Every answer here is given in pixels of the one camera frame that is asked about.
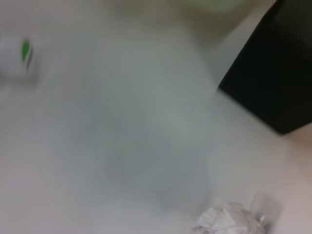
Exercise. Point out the clear green-label water bottle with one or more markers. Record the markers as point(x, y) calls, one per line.
point(14, 56)

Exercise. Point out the black mesh pen holder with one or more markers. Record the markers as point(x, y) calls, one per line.
point(273, 68)

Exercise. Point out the white paper ball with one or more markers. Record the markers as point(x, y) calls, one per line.
point(226, 219)

